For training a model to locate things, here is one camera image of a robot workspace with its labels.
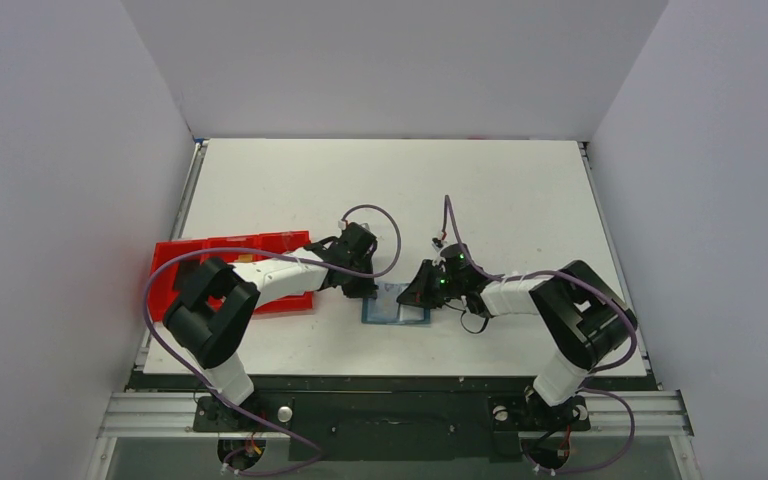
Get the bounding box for blue leather card holder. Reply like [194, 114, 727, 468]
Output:
[361, 282, 431, 325]

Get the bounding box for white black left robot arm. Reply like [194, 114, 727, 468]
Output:
[397, 244, 637, 407]

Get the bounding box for red plastic compartment tray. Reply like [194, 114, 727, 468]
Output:
[147, 230, 314, 322]

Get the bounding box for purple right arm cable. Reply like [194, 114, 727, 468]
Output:
[143, 203, 403, 386]

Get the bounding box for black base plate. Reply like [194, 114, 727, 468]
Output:
[125, 374, 657, 465]

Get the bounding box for aluminium frame rail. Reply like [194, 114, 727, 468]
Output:
[97, 391, 693, 439]

